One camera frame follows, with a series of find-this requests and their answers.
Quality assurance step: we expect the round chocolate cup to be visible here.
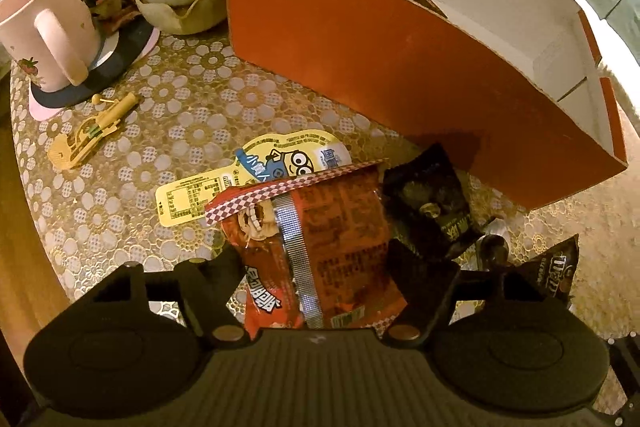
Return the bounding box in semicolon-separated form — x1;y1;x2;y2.
475;218;511;271

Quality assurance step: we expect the black cookie snack packet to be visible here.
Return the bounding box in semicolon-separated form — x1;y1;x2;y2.
382;144;480;259

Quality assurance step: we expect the red checkered snack packet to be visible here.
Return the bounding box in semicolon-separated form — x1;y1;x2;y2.
205;161;406;337

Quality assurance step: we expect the brown M&M packet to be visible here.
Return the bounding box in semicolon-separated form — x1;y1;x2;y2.
518;234;579;308

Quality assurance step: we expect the yellow minion snack packet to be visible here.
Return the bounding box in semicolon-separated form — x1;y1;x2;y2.
155;129;352;228

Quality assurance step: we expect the pink blue coaster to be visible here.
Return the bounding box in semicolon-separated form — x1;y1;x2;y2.
29;16;160;121

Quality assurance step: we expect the red white cardboard box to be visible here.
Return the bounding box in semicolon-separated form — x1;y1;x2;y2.
227;0;627;209

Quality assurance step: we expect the pink mug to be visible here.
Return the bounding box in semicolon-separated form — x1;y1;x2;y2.
1;0;102;92

